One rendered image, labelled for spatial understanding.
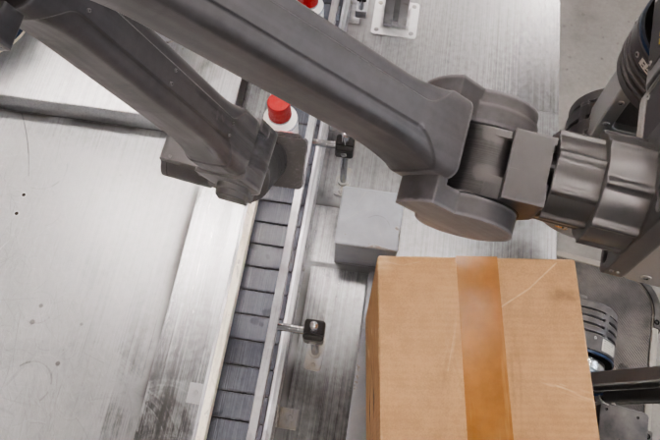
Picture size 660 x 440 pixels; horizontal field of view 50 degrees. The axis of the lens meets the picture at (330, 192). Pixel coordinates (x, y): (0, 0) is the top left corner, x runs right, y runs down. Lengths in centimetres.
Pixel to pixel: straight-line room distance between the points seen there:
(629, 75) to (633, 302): 117
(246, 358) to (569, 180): 66
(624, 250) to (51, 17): 42
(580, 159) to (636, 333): 139
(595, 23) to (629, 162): 214
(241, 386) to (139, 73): 62
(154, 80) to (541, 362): 53
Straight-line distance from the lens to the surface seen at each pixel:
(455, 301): 85
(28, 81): 137
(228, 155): 67
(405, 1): 135
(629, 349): 188
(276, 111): 99
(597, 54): 257
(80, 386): 117
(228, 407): 106
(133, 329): 117
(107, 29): 51
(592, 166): 53
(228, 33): 41
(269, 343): 99
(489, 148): 53
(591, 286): 189
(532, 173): 53
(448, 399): 82
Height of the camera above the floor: 192
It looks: 64 degrees down
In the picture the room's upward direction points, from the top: 1 degrees clockwise
